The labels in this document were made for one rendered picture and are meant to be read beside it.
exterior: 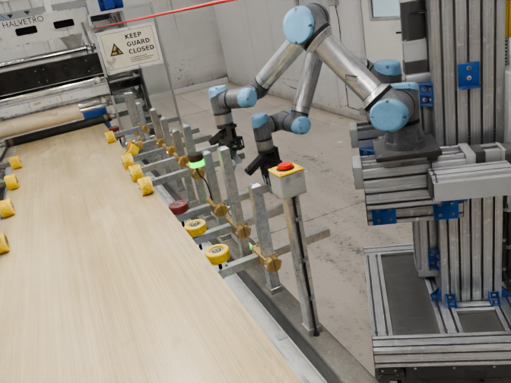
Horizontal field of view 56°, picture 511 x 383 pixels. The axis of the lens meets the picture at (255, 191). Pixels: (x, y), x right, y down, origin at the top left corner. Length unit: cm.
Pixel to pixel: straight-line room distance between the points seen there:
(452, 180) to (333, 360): 75
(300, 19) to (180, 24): 916
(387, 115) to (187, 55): 933
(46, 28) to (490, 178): 357
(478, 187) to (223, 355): 104
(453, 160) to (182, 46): 928
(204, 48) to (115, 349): 986
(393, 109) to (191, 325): 91
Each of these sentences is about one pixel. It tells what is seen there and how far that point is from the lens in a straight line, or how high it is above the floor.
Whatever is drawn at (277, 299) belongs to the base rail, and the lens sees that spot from 164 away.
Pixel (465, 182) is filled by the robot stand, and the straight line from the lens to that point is 175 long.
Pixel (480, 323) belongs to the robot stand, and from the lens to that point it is 229.
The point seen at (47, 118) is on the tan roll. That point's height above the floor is 105.
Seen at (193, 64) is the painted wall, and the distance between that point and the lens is 1083.
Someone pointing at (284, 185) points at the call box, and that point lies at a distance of 120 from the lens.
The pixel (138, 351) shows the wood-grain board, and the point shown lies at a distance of 126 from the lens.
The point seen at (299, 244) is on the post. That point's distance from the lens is 130.
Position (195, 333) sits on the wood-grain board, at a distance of 124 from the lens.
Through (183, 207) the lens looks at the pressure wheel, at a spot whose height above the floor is 90.
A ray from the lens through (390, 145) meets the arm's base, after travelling 180.
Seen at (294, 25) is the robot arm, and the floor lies 153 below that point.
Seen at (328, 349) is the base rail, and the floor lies 70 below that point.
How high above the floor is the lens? 164
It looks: 22 degrees down
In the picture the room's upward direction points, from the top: 11 degrees counter-clockwise
